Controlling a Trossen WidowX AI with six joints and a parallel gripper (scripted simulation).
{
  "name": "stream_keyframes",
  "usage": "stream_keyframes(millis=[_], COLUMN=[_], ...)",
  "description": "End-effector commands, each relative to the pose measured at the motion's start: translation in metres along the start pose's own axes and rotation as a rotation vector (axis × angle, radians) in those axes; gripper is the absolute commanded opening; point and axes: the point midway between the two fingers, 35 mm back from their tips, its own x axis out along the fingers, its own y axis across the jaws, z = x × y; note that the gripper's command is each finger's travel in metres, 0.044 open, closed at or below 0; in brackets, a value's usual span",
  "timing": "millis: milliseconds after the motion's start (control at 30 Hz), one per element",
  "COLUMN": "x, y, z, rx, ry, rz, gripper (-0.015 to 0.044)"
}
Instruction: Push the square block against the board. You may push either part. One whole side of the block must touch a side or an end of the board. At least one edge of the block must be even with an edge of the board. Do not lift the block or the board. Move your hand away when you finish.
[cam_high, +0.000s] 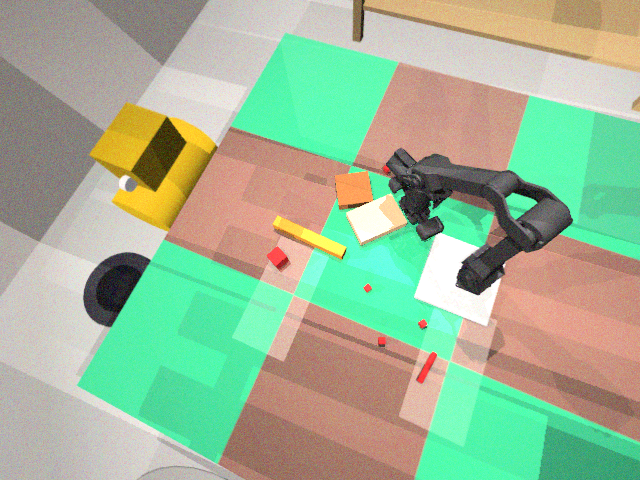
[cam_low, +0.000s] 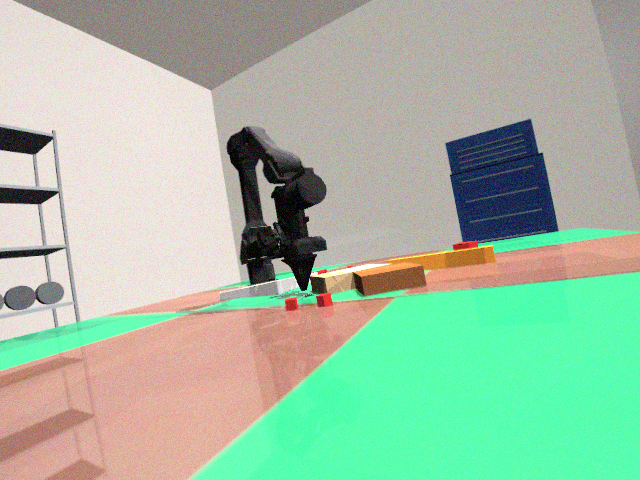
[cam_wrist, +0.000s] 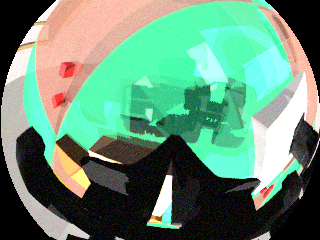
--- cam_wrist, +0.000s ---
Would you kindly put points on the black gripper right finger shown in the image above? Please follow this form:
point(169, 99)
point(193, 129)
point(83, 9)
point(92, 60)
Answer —
point(193, 183)

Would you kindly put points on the orange rectangular block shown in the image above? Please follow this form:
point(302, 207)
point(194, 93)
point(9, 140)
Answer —
point(70, 155)

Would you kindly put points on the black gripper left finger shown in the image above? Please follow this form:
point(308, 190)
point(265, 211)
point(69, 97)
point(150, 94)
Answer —
point(142, 180)

